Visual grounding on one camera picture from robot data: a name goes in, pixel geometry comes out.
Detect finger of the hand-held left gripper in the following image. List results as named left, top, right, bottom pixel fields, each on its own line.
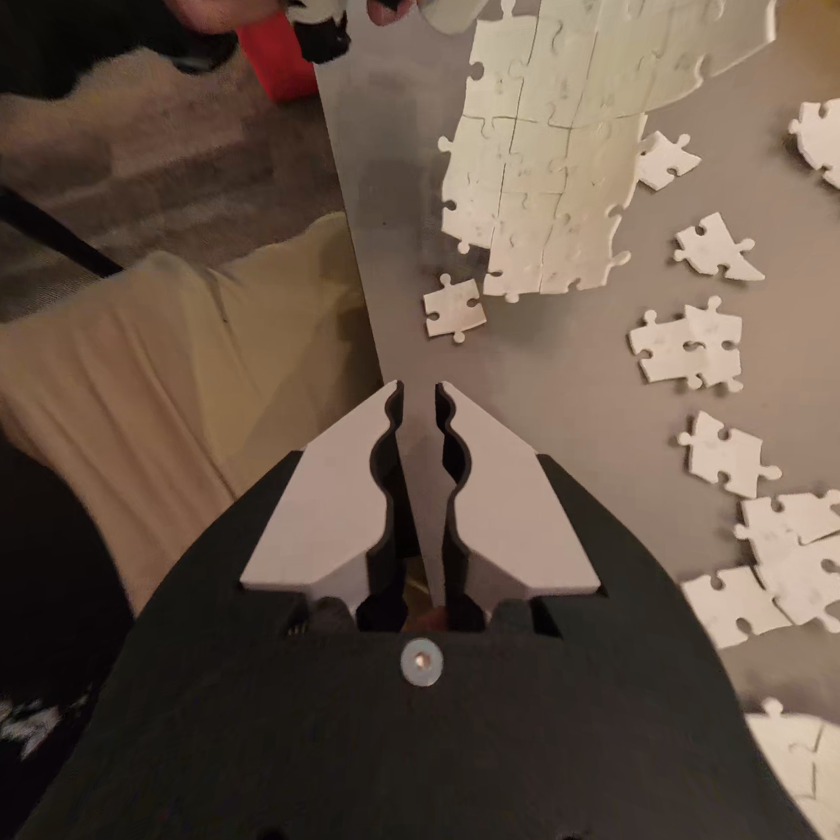
left=420, top=0, right=484, bottom=34

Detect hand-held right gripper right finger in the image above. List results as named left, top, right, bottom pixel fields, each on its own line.
left=434, top=381, right=602, bottom=632

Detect assembled white puzzle section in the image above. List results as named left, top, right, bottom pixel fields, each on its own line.
left=436, top=0, right=778, bottom=304

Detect person's left hand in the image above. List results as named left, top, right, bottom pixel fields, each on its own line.
left=167, top=0, right=418, bottom=32

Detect red box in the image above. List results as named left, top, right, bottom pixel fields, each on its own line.
left=236, top=12, right=317, bottom=104

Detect white puzzle pieces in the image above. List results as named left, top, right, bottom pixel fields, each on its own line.
left=629, top=98, right=840, bottom=651

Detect black wheeled chair base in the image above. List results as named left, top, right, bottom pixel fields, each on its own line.
left=0, top=185, right=127, bottom=278

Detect single white puzzle piece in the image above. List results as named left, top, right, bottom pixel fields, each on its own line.
left=423, top=274, right=488, bottom=344

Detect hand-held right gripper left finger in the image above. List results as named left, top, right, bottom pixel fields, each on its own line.
left=239, top=379, right=408, bottom=632

